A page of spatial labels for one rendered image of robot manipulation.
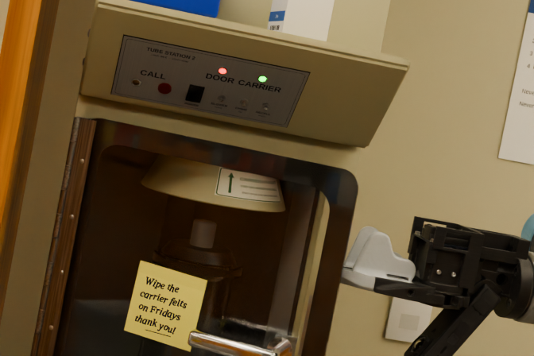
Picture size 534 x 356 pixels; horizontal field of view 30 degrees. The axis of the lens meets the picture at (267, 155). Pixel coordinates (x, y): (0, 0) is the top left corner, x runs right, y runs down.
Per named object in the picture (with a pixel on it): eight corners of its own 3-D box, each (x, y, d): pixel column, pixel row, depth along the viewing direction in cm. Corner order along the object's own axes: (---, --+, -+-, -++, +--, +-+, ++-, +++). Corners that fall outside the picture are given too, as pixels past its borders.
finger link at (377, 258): (330, 221, 101) (415, 236, 103) (319, 278, 101) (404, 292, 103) (338, 226, 98) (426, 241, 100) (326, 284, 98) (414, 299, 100)
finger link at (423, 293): (367, 268, 102) (445, 281, 104) (364, 284, 102) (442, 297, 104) (381, 277, 98) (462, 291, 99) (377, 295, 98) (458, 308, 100)
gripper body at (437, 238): (407, 214, 106) (510, 233, 109) (391, 292, 107) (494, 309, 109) (431, 225, 99) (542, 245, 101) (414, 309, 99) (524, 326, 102)
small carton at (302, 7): (265, 34, 106) (276, -22, 106) (309, 44, 108) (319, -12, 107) (280, 33, 101) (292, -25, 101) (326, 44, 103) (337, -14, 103)
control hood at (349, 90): (76, 93, 106) (93, 1, 106) (363, 147, 113) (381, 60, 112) (75, 96, 95) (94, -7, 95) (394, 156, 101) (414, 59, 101)
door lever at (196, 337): (202, 342, 102) (207, 316, 102) (290, 365, 99) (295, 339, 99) (183, 351, 97) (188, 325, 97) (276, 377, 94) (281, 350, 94)
